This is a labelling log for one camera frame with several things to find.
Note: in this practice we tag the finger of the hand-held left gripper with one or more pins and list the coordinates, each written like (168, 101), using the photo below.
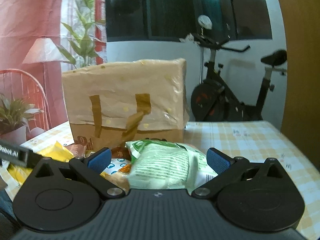
(33, 158)

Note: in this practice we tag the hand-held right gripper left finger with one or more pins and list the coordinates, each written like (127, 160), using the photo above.
(100, 158)

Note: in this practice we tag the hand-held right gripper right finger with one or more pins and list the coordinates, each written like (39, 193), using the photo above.
(217, 161)

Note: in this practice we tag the green snack packet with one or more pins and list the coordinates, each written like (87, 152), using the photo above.
(162, 165)

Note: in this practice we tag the white blue-print snack packet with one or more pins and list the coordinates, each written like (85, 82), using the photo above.
(117, 164)

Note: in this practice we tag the brown snack packet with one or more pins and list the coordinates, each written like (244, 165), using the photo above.
(78, 150)

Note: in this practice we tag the yellow snack packet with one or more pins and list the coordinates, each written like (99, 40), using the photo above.
(58, 152)

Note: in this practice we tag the brown cardboard box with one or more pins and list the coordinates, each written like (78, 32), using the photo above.
(155, 136)

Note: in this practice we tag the black exercise bike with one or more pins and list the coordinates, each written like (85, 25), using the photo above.
(220, 97)

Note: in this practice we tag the cardboard box with paper bag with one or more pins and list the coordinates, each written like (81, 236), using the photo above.
(125, 90)

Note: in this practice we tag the wooden door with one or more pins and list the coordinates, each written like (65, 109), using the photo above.
(300, 67)

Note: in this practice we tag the dark window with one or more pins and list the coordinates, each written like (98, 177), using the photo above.
(175, 7)

